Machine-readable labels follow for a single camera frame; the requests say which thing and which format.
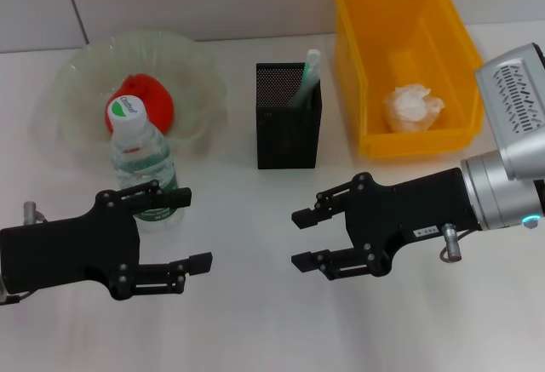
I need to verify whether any clear green-label water bottle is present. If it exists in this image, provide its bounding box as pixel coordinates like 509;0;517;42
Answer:
106;95;185;233

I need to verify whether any pale green glass fruit plate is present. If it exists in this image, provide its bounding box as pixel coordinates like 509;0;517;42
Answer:
44;29;231;164

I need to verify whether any red-orange toy orange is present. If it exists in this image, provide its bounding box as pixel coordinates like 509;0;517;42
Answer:
105;72;175;137

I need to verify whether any white paper ball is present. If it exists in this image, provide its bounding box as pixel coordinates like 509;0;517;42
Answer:
382;83;447;134

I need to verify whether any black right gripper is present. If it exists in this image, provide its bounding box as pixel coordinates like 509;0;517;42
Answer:
290;167;485;282

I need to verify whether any mint green utility knife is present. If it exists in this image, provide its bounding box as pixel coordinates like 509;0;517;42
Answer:
301;49;321;92

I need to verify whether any black mesh pen holder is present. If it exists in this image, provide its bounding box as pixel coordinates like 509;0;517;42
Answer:
255;61;323;171

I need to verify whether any yellow plastic bin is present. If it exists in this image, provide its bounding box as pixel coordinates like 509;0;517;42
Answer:
331;0;490;159

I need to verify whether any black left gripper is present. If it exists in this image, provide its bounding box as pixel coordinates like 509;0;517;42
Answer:
0;179;214;301

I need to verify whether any left gripper cable with connector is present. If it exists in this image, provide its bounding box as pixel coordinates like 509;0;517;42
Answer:
0;200;50;306

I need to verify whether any grey marker pen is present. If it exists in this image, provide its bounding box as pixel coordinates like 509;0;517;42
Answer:
289;76;318;108

